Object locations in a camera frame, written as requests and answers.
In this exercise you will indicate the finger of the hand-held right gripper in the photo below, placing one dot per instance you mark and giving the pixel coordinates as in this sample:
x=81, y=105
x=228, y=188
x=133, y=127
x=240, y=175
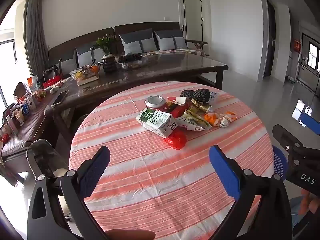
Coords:
x=311, y=125
x=285, y=138

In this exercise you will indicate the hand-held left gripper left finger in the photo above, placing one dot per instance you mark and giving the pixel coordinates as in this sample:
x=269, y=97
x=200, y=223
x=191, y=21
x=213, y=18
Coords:
x=93, y=172

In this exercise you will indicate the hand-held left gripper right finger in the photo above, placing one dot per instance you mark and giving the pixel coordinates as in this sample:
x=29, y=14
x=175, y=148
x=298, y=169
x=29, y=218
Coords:
x=225, y=172

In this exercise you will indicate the orange white wrapper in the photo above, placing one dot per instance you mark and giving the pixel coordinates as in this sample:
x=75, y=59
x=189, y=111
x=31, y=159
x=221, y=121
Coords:
x=220, y=120

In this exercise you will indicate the red plastic bag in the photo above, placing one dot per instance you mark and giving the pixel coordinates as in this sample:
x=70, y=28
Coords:
x=176, y=140

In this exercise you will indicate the white yellow snack packet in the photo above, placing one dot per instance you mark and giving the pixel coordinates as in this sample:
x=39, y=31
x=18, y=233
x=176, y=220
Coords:
x=192, y=122

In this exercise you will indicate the gold foil wrapper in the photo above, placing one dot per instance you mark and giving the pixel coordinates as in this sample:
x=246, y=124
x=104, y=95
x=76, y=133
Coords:
x=202, y=106

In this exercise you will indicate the dark snack wrapper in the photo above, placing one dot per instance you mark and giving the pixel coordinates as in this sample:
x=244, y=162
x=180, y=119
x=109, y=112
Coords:
x=176, y=110

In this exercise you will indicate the green white milk carton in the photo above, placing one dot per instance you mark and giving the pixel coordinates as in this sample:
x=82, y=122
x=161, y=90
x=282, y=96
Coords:
x=155, y=121

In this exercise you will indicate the black foam fruit net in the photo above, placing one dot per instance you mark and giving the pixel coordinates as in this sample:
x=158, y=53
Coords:
x=186, y=94
x=202, y=95

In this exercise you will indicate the red soda can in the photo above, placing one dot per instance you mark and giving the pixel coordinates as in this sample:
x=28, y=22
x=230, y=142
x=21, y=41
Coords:
x=156, y=102

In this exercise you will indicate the person's right hand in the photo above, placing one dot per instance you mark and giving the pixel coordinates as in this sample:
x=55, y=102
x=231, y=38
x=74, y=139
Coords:
x=311, y=203

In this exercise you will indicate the person's left hand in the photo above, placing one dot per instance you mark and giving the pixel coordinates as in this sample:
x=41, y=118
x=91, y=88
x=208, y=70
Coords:
x=132, y=235

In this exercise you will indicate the blue plastic stool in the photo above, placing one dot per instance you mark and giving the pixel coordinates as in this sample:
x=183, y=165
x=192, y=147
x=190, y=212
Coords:
x=280, y=162

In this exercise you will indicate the glass balcony door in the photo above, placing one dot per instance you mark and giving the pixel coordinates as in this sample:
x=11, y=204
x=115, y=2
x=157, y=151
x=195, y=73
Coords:
x=308, y=62

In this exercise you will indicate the orange striped tablecloth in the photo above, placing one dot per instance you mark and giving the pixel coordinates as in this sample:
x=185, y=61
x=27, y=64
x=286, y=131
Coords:
x=162, y=180

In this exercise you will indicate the bench with brown mat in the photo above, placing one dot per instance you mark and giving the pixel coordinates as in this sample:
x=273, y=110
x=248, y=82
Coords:
x=27, y=125

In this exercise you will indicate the black smartphone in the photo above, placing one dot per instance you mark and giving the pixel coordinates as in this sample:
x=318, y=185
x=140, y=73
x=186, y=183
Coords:
x=60, y=97

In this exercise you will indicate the scissors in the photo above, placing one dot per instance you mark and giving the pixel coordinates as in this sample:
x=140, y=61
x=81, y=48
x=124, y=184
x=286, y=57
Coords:
x=87, y=88

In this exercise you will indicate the thick book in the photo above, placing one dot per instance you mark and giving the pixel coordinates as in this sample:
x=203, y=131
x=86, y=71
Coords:
x=88, y=80

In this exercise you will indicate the red gift box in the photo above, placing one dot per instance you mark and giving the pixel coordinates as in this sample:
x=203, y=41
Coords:
x=51, y=82

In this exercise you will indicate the glass fruit bowl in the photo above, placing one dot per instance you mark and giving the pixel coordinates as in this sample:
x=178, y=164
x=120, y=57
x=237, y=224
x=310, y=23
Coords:
x=85, y=72

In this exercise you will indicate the dark wooden coffee table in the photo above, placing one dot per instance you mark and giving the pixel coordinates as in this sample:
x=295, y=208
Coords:
x=175, y=67

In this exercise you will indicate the grey cushion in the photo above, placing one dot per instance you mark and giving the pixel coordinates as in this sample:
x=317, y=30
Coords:
x=137, y=42
x=86, y=55
x=170, y=40

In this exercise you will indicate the glass tray of grapes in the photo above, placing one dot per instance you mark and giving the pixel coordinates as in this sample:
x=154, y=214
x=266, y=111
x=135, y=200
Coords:
x=131, y=60

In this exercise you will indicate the wooden armchair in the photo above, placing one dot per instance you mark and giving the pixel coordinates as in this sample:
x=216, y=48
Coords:
x=198, y=46

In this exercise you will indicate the potted green plant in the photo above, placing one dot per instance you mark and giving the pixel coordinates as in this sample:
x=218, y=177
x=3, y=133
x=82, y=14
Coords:
x=107, y=45

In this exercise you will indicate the dark wooden sofa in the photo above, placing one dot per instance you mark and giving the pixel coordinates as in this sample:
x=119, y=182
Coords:
x=130, y=28

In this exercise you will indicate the grey curtain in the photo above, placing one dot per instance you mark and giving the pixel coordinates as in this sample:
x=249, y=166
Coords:
x=36, y=35

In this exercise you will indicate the white door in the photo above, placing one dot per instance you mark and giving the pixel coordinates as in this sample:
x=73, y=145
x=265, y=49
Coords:
x=186, y=17

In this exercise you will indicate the red wall sign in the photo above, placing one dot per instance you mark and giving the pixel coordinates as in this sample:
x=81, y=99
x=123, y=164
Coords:
x=297, y=45

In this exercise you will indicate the white wall socket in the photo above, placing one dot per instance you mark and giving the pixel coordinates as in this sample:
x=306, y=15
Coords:
x=166, y=18

